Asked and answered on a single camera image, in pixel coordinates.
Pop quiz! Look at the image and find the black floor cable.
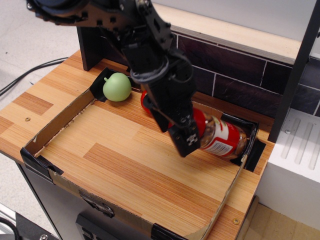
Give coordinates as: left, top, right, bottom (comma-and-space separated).
0, 57, 69, 97

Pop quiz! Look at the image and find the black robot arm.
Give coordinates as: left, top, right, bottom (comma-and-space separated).
27, 0, 201, 157

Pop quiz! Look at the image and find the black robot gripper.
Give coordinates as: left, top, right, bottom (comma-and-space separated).
129, 49, 201, 157

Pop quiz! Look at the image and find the red-capped basil spice bottle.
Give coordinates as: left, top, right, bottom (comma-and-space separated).
193, 108, 247, 160

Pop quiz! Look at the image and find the black device with braided cable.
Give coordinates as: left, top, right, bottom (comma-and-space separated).
0, 212, 59, 240

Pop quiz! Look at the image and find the cardboard fence with black tape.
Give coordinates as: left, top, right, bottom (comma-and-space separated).
20, 68, 265, 240

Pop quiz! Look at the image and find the green toy apple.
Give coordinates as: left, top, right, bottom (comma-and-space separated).
102, 72, 132, 102

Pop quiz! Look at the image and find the red toy tomato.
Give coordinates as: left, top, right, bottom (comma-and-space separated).
140, 90, 152, 116

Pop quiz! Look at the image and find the white side cabinet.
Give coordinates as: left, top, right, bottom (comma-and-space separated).
256, 109, 320, 229

